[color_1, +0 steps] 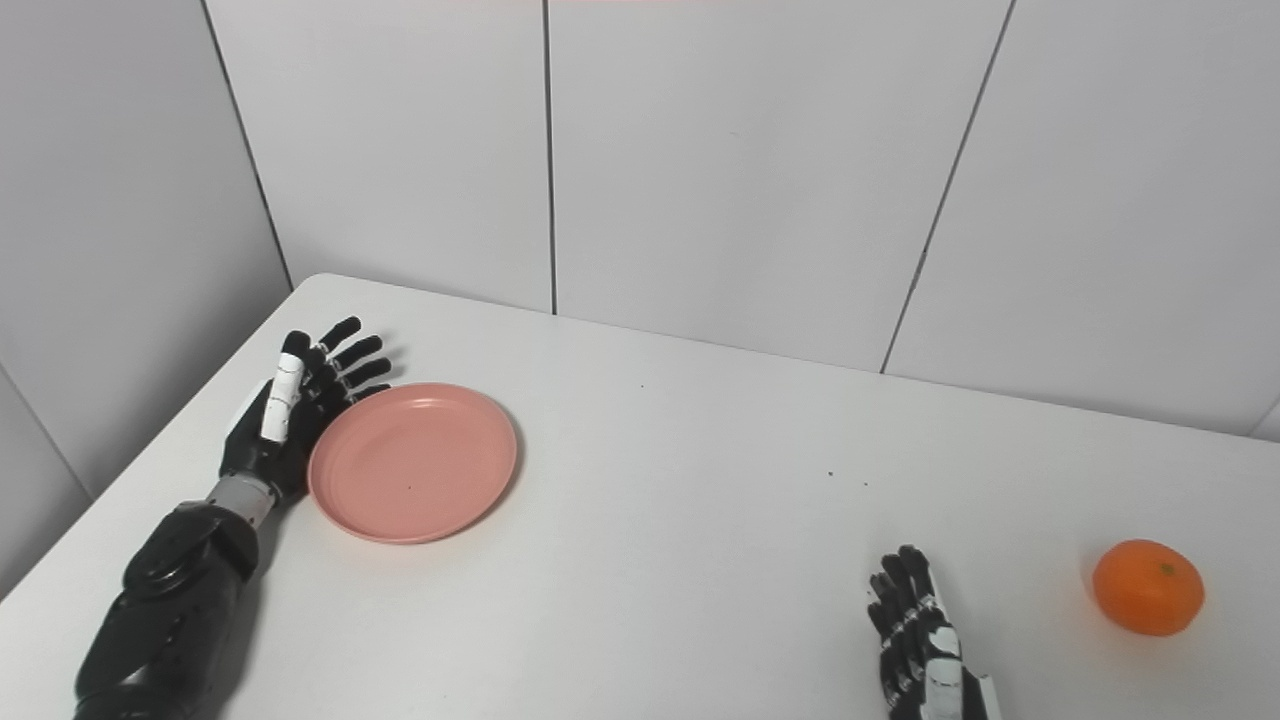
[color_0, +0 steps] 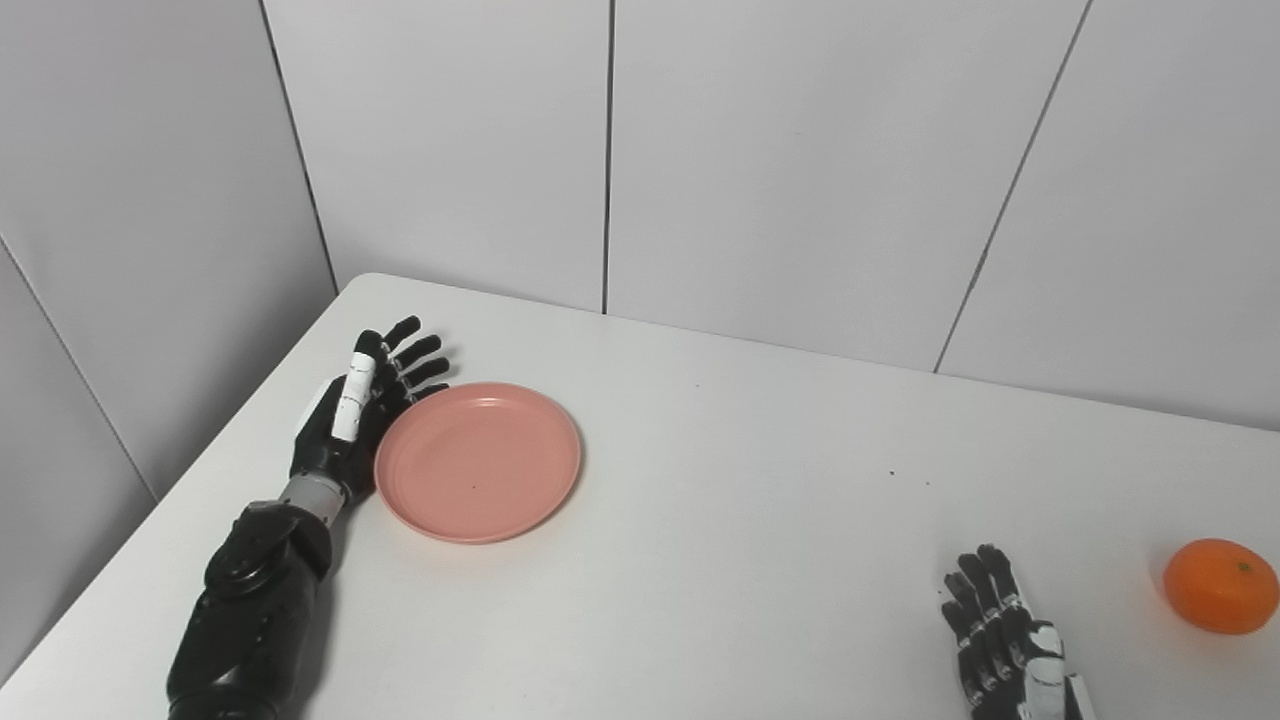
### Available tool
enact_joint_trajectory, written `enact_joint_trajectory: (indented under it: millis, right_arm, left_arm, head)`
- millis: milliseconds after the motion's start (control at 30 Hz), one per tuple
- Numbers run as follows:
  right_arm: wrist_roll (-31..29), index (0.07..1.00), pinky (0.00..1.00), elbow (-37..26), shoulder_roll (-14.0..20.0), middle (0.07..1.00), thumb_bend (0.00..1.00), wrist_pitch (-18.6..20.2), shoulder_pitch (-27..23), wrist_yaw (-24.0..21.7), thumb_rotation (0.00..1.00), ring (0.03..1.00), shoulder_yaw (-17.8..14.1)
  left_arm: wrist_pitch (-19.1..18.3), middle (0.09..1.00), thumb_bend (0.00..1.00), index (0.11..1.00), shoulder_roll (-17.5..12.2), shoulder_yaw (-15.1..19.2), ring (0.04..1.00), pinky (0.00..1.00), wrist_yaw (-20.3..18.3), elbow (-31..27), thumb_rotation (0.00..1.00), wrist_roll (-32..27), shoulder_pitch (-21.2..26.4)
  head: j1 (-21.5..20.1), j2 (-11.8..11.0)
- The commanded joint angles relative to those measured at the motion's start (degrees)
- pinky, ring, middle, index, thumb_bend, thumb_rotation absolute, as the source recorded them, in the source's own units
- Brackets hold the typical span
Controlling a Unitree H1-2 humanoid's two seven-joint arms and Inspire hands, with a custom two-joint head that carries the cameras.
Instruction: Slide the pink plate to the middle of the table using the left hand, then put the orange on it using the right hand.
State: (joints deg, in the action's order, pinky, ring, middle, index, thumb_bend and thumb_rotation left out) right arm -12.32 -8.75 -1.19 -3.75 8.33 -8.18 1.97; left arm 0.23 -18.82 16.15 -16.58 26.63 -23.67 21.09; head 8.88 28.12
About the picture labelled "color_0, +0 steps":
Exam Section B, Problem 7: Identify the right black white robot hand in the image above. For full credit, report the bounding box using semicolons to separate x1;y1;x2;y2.
940;544;1095;720

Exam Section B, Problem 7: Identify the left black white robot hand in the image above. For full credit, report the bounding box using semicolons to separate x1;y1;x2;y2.
288;316;453;507

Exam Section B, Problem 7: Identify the pink round plate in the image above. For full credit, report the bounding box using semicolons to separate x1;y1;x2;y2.
373;381;584;546

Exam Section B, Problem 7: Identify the orange fruit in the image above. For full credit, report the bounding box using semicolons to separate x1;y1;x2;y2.
1162;538;1280;636

